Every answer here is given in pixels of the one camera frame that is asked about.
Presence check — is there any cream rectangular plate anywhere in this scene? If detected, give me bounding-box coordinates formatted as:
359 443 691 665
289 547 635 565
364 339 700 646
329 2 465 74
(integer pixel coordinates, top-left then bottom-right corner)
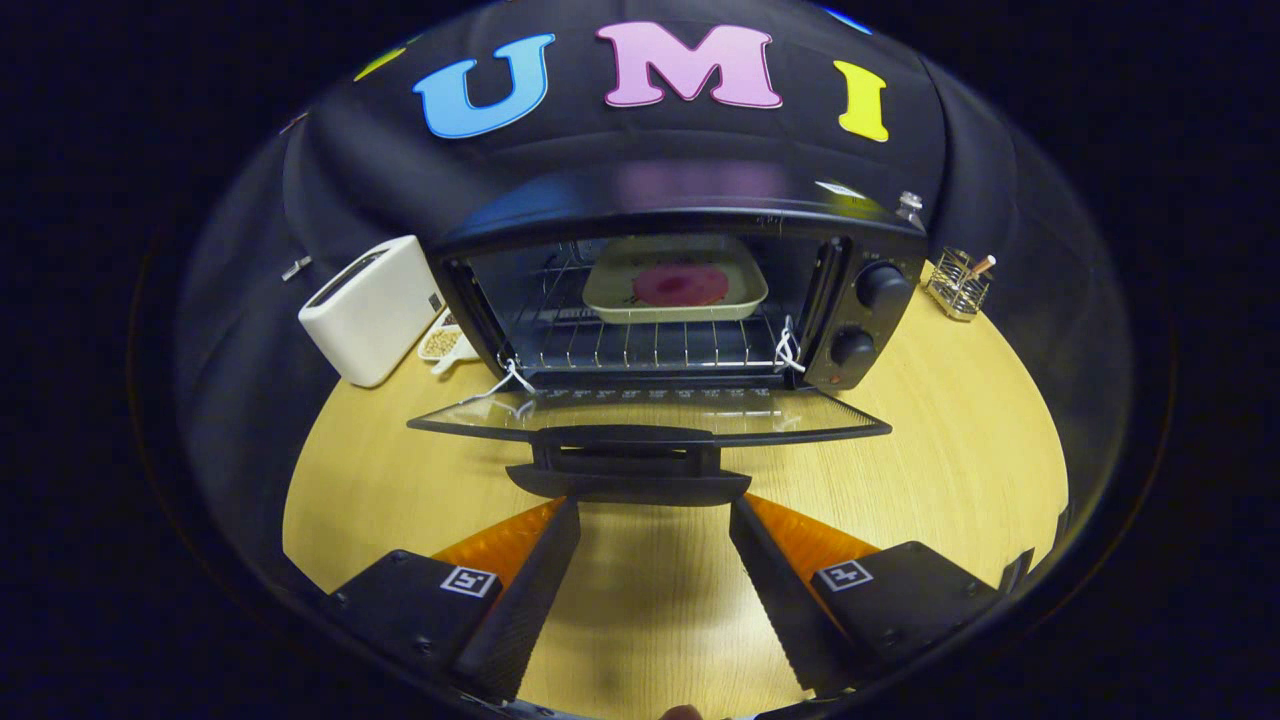
582 236 770 325

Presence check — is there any oven wire rack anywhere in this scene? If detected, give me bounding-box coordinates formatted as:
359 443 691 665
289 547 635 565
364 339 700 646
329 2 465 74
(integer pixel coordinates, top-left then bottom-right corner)
503 240 804 377

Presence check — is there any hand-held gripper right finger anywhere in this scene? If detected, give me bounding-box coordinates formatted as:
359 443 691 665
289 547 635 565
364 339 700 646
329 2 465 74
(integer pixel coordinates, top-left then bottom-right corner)
728 494 1006 699

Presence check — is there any black toaster oven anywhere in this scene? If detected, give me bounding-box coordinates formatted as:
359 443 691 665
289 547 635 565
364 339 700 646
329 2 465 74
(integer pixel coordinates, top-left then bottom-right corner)
407 165 929 508

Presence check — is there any white string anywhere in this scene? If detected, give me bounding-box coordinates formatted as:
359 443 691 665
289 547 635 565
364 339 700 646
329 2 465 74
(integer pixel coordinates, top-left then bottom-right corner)
455 355 539 409
773 316 807 375

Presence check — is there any pink round meat slice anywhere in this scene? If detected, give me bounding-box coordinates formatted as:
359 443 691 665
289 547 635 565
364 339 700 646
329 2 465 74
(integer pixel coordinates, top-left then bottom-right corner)
632 263 731 308

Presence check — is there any white dish of beans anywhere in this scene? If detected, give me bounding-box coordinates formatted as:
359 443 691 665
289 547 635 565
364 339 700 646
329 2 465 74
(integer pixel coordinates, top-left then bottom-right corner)
417 310 482 377

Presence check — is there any wire mesh holder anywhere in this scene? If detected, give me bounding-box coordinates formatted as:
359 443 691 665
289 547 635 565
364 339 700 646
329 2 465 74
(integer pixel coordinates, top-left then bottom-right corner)
924 248 993 322

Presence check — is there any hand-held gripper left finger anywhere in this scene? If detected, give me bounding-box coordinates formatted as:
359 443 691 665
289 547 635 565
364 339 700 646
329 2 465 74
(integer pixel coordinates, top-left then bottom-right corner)
325 497 583 704

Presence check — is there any white toaster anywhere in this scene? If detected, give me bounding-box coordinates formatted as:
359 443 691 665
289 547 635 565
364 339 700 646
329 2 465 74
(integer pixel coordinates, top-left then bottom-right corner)
298 235 447 389

